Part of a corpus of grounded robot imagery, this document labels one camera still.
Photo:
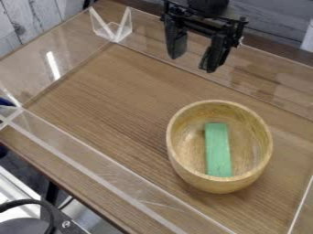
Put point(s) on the green rectangular block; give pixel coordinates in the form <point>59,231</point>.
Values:
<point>218,157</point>

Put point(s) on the black metal bracket with screw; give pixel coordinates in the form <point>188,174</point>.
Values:
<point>63,223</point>

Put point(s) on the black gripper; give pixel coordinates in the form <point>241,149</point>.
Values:
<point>206,17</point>

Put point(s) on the clear acrylic enclosure wall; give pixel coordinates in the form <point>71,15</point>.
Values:
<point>96,91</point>

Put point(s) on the blue object at left edge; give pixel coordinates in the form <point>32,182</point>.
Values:
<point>5,102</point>

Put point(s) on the black table leg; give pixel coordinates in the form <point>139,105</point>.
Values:
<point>52,193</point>

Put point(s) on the wooden brown bowl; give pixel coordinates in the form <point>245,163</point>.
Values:
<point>249,138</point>

